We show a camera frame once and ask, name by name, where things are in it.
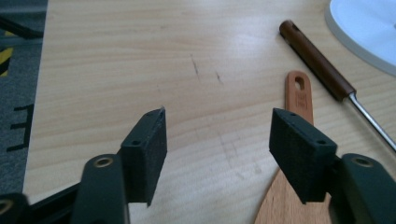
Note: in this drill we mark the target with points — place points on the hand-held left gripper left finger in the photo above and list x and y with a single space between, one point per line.
144 155

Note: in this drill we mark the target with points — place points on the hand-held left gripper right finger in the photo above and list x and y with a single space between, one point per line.
300 155

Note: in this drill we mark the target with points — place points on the wooden rice spatula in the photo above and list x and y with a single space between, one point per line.
299 102

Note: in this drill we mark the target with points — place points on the white utensil rack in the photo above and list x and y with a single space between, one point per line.
364 25

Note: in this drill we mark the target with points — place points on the yellow-black floor tape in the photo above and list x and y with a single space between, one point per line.
5 57

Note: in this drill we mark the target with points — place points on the black metal stand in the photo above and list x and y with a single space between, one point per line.
18 28

